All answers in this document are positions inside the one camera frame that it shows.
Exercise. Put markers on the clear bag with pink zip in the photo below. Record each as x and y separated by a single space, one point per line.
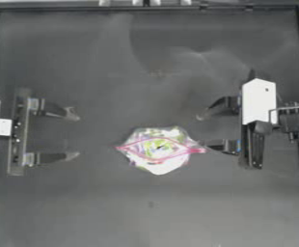
160 160

